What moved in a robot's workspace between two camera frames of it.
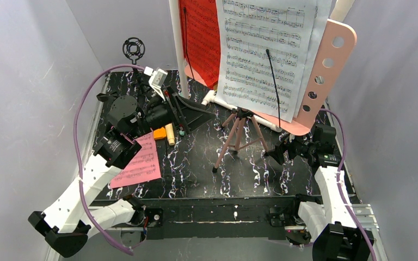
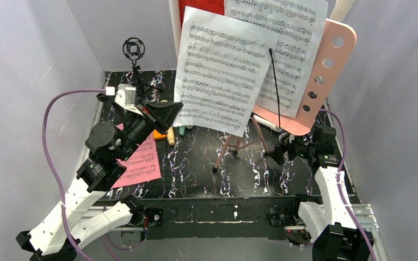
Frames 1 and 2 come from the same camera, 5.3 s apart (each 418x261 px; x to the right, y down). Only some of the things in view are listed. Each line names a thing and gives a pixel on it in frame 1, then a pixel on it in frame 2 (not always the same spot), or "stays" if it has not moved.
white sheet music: x=289 y=29 to x=222 y=67
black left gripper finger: x=189 y=114 to x=168 y=113
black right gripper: x=288 y=150 stays
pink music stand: x=333 y=46 stays
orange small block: x=160 y=133 stays
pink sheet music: x=144 y=166 stays
